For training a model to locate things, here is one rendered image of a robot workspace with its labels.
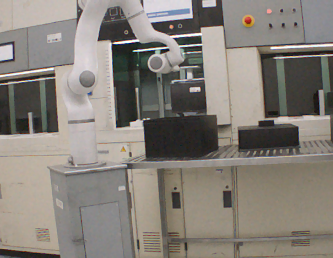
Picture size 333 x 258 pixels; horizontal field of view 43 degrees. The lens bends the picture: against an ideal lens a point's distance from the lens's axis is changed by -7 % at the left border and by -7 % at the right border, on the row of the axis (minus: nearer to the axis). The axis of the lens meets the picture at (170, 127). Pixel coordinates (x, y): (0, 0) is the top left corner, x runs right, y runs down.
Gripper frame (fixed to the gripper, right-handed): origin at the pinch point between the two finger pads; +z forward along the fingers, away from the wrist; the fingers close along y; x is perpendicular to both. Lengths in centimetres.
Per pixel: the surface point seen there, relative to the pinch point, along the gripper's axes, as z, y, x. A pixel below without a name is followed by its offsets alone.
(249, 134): -24, 39, -35
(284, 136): -22, 56, -37
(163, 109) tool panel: 99, -33, -23
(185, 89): 34.8, -1.6, -11.4
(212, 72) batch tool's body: 9.9, 19.0, -3.9
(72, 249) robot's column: -70, -32, -76
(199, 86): 34.7, 7.4, -9.9
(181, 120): -34.7, 10.6, -26.7
